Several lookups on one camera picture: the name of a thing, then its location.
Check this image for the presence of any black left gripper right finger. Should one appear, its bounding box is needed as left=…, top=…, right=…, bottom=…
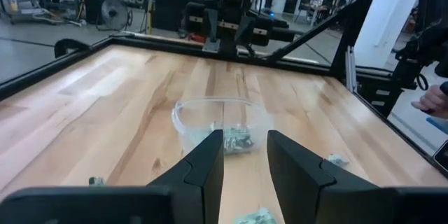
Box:
left=267, top=129, right=448, bottom=224

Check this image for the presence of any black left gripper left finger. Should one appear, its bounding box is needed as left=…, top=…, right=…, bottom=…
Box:
left=0, top=129, right=225, bottom=224

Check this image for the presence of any black table clamp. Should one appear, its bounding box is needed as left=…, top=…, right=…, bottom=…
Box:
left=54, top=38, right=90, bottom=59

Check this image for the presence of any black phone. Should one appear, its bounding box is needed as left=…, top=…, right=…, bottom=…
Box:
left=433, top=139, right=448, bottom=171

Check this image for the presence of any dark green white packet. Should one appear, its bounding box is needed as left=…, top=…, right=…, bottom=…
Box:
left=229, top=135, right=255, bottom=155

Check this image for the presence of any white pillar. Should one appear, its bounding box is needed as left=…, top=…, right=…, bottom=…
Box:
left=353, top=0, right=421, bottom=71

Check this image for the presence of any person's hand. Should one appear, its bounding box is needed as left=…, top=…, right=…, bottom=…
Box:
left=411, top=83, right=448, bottom=120

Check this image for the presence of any black floor fan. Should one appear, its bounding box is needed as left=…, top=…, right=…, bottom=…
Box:
left=96, top=0, right=131, bottom=32

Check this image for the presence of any black box cabinet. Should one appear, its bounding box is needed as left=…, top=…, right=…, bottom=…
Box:
left=82, top=0, right=113, bottom=25

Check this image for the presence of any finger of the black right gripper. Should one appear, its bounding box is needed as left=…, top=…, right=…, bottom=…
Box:
left=243, top=15, right=263, bottom=46
left=203, top=8, right=221, bottom=54

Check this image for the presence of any black metal rig frame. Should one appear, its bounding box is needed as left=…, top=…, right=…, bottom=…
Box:
left=0, top=0, right=448, bottom=179

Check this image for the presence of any black desk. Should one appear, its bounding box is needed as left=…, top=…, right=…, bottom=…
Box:
left=144, top=0, right=220, bottom=32

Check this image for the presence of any clear plastic bin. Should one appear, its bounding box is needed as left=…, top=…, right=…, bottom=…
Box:
left=171, top=97, right=274, bottom=157

